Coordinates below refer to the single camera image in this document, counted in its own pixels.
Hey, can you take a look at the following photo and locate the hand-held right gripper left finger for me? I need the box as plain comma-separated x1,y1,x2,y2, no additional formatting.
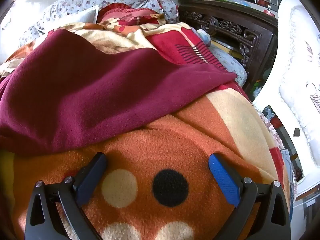
25,152,108,240

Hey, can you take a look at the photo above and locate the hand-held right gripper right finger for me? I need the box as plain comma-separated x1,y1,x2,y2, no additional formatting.
209,153,292,240

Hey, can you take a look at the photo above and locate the maroon fleece garment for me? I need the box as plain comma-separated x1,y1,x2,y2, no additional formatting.
0,29,238,155

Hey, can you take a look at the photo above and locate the orange polka dot blanket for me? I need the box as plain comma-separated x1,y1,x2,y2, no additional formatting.
0,22,292,240

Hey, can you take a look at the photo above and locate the floral bedsheet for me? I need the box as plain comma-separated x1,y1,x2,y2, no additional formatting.
209,46,248,87

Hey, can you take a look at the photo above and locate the white upholstered chair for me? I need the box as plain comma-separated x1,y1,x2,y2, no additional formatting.
252,0,320,205

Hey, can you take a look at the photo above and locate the dark carved wooden headboard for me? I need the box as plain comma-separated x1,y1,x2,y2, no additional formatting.
176,0,279,93

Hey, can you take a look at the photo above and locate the white folded cloth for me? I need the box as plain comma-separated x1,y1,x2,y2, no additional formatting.
47,5,99,29

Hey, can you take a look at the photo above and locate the red ruffled pillow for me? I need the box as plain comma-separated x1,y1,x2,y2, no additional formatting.
97,4,165,27

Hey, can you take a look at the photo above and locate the floral pillow with red trim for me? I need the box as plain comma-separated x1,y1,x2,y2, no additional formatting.
136,0,179,24

